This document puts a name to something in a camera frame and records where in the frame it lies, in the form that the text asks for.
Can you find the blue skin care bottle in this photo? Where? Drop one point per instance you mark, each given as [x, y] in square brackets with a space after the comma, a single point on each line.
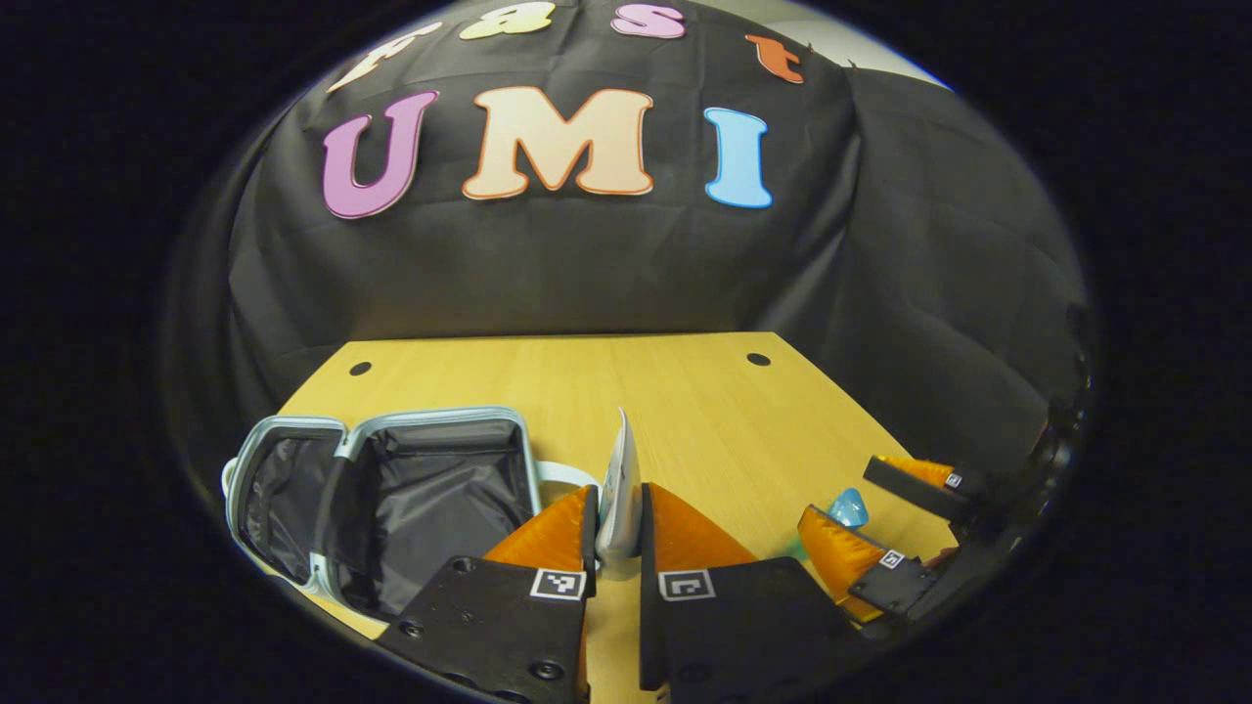
[848, 510]

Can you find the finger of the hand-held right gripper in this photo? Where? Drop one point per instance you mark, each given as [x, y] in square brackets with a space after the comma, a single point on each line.
[915, 486]
[895, 585]

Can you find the black backdrop cloth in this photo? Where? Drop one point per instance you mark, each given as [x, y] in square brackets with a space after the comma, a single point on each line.
[587, 264]

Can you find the light blue suitcase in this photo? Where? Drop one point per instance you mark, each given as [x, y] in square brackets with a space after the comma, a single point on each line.
[430, 499]

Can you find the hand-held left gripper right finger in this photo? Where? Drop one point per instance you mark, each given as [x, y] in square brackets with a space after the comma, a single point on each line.
[648, 533]

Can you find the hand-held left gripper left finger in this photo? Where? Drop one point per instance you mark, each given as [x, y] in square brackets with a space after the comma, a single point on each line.
[589, 528]

